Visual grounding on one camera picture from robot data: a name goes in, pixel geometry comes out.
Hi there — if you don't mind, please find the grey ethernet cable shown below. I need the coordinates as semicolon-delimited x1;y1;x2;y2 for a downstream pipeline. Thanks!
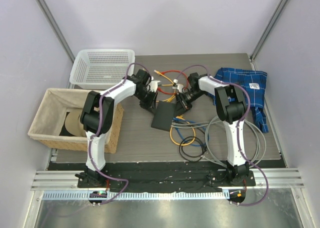
171;115;267;168

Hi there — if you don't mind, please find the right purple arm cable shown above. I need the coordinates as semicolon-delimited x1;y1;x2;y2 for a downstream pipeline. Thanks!
173;64;270;207

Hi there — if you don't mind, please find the long orange ethernet cable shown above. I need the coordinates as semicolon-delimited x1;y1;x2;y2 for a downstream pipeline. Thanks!
153;69;177;88

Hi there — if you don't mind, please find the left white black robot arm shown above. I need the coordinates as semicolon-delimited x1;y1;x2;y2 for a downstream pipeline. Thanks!
76;69;160;188

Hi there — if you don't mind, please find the aluminium frame rail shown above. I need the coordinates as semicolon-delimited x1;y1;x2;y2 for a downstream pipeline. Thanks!
31;168;305;193

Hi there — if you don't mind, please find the blue plaid cloth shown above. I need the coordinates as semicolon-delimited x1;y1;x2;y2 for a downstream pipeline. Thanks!
214;67;269;133

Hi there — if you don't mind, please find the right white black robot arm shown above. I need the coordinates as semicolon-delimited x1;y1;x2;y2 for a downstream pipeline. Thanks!
173;72;250;186

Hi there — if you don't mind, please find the blue ethernet cable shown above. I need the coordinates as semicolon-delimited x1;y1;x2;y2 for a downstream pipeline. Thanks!
171;116;207;147

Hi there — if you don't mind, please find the short orange ethernet cable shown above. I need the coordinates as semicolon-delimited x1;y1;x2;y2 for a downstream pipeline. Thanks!
169;115;196;147

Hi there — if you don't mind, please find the white perforated plastic basket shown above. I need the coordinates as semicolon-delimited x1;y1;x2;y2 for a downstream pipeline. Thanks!
69;49;135;90

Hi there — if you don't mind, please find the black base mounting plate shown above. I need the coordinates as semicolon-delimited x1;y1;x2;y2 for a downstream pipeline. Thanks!
48;161;285;193

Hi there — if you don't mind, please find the white slotted cable duct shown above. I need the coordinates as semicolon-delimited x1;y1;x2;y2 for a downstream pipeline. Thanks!
42;189;230;201

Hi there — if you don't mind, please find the wicker basket with liner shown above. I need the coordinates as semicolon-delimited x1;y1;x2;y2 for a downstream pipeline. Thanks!
27;87;125;154

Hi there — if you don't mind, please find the black ethernet cable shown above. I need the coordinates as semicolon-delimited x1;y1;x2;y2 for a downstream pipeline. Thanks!
178;127;208;163

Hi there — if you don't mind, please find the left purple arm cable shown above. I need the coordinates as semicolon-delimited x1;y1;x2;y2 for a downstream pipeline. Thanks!
87;62;154;205

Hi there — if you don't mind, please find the looped orange ethernet cable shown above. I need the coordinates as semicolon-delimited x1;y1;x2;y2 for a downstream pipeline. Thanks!
159;81;179;103

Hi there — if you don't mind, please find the black network switch box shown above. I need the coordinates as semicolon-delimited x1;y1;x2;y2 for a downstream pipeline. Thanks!
151;101;176;132

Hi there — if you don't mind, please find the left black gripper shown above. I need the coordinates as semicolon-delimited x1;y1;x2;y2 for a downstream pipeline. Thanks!
135;89;159;115

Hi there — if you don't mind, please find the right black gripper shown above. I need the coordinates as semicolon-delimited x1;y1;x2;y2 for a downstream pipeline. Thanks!
174;89;206;118

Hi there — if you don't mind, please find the red ethernet cable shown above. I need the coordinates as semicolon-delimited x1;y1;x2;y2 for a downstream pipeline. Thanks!
157;69;189;95

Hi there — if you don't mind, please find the brown tape roll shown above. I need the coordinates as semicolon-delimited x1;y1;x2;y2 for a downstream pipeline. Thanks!
64;109;86;137

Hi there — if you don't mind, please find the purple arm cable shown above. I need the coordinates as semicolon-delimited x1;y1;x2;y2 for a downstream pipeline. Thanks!
173;64;270;207
87;62;154;205

